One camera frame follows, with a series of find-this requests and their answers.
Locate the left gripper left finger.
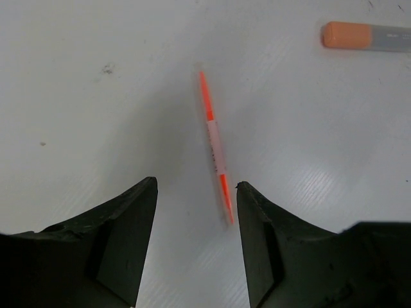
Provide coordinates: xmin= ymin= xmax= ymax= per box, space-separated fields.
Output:
xmin=1 ymin=177 xmax=158 ymax=307

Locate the orange thin pen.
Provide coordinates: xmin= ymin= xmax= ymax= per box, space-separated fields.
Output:
xmin=195 ymin=62 xmax=235 ymax=225

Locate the orange capped clear marker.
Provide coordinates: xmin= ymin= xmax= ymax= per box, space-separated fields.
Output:
xmin=322 ymin=21 xmax=410 ymax=53

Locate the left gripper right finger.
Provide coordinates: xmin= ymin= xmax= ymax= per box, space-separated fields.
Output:
xmin=236 ymin=182 xmax=410 ymax=307

